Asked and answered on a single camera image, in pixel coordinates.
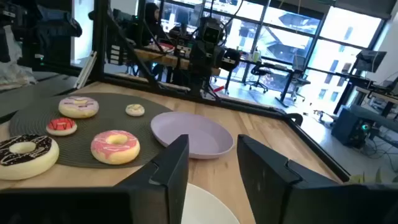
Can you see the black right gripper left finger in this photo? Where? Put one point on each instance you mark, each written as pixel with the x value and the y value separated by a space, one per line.
pixel 168 186

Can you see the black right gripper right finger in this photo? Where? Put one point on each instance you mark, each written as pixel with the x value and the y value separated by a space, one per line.
pixel 267 186

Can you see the large pink iced donut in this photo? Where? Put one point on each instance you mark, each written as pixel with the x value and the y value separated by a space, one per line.
pixel 115 155

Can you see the small cream donut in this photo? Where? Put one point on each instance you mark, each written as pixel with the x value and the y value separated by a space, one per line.
pixel 135 112

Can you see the large lilac iced donut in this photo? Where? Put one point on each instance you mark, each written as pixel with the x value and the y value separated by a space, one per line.
pixel 77 112

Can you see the small red striped donut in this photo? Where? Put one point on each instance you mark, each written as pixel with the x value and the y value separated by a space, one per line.
pixel 61 129

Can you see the large chocolate sprinkled donut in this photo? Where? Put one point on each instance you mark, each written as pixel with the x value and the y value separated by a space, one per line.
pixel 37 165

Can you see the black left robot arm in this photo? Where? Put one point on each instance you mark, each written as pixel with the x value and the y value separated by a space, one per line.
pixel 199 82

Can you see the white plate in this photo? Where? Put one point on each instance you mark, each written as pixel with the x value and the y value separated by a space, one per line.
pixel 205 208

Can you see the wooden top desk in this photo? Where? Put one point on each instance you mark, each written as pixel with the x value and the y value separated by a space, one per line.
pixel 382 97
pixel 161 58

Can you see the black office chair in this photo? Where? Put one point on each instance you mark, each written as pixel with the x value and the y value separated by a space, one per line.
pixel 259 71

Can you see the purple plate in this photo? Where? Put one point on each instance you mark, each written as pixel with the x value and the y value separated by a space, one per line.
pixel 192 133

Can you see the person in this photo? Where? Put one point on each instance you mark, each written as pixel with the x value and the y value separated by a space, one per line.
pixel 152 18

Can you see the black office desk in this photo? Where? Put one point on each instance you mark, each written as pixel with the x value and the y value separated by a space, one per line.
pixel 286 87

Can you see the grey round woven placemat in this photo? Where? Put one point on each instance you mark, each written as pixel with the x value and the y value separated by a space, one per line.
pixel 102 121

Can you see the grey office chair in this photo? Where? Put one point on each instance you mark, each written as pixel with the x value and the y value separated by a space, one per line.
pixel 300 81

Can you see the dark computer tower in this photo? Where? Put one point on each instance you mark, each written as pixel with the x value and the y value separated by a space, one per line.
pixel 348 127

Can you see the white aluminium bar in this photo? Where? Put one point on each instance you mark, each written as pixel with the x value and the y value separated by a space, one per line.
pixel 85 71

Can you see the dark storage rack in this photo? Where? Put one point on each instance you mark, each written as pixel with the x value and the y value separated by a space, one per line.
pixel 56 31

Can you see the black computer monitor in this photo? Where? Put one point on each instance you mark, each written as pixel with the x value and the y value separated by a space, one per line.
pixel 370 60

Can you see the white plastic bag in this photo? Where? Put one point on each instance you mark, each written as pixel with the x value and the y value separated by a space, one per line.
pixel 15 74

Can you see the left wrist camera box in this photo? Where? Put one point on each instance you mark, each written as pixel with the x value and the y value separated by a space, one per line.
pixel 212 34

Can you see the black aluminium rig frame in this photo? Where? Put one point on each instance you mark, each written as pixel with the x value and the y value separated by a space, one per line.
pixel 100 37

